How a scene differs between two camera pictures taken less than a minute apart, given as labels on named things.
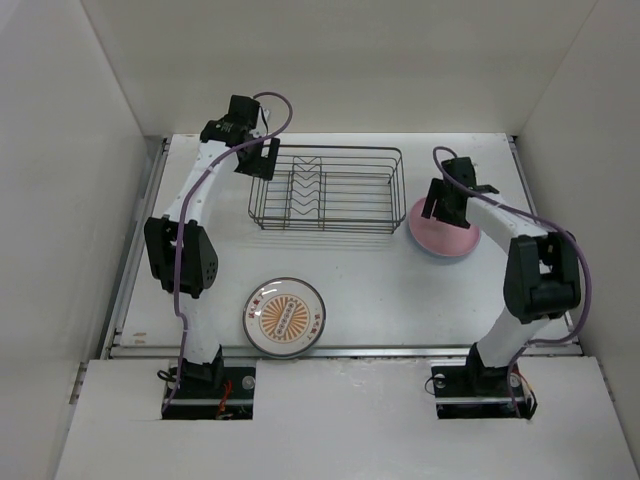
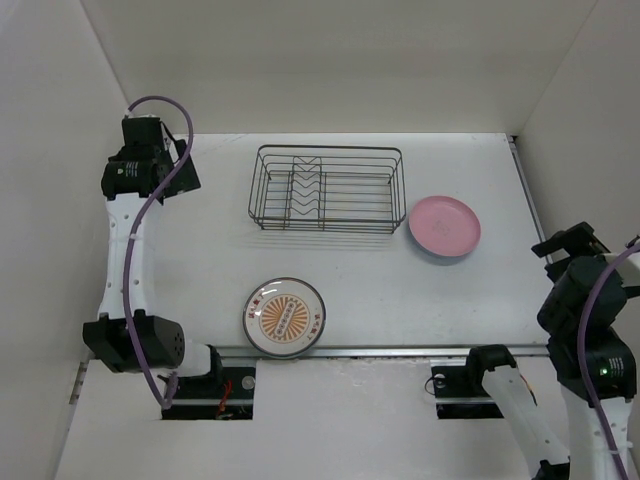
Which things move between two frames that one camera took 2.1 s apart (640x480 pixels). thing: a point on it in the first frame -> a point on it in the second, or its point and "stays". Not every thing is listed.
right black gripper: (437, 191) -> (576, 239)
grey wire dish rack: (347, 189) stays
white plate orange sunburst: (284, 316) stays
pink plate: (439, 237) stays
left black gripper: (260, 166) -> (184, 182)
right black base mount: (477, 391) stays
